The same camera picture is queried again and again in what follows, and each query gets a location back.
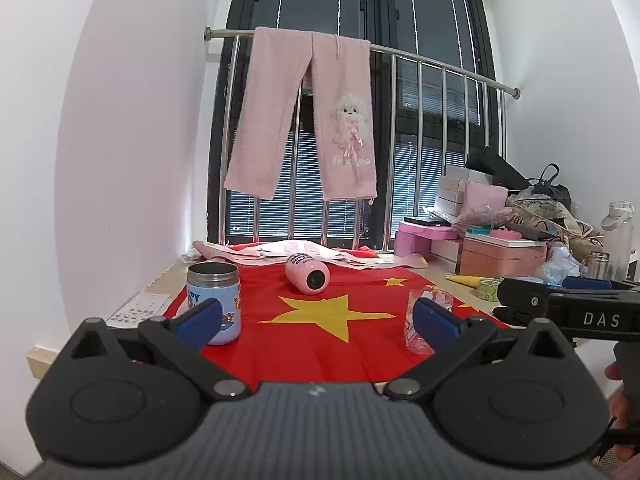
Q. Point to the pale blue plastic bag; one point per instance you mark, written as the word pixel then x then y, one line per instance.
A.
pixel 557 265

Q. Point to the floral fabric bag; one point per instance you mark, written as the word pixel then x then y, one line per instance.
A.
pixel 565 222

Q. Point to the large pink storage box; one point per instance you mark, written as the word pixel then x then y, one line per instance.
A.
pixel 500 260

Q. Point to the yellow tube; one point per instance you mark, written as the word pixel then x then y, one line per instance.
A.
pixel 462 279

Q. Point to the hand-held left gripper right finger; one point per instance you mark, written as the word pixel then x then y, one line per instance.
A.
pixel 436 321

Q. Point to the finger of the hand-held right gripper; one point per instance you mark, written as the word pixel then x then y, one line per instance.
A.
pixel 520 317
pixel 530 291

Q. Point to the pink plastic packet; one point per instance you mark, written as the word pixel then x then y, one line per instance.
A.
pixel 487 200

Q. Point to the green tape roll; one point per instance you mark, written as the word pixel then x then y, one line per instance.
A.
pixel 488 290

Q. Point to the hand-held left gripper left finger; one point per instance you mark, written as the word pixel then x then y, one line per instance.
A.
pixel 200 321

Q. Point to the small pink box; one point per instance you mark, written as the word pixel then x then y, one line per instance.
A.
pixel 425 240

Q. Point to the clear water bottle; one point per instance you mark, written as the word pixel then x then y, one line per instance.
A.
pixel 617 240

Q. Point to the white sticker sheet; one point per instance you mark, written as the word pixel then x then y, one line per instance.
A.
pixel 135 310

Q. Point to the clear glass cup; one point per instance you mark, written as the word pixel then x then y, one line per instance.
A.
pixel 426 292

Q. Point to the person's right hand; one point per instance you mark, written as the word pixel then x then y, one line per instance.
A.
pixel 627 405

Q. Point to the pink towel with doll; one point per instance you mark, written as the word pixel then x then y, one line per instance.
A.
pixel 265 110

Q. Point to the pink bottle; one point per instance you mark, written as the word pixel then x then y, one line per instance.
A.
pixel 301 270

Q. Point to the black bag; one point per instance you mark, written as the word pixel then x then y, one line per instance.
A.
pixel 552 192

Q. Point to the white and pink cloth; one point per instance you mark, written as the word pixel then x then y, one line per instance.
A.
pixel 300 247

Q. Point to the black window frame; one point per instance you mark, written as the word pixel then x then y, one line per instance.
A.
pixel 435 10

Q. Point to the black flat device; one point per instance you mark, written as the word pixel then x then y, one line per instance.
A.
pixel 425 221

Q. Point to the red flag cloth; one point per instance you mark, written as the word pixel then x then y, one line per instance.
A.
pixel 300 350

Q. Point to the metal window railing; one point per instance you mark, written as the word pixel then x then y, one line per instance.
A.
pixel 440 66

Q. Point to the small glass jar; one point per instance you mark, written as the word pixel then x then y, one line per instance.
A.
pixel 598 264

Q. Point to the stack of white boxes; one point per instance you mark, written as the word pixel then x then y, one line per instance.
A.
pixel 455 192

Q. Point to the blue cartoon steel cup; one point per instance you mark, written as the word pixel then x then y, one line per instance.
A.
pixel 213 280

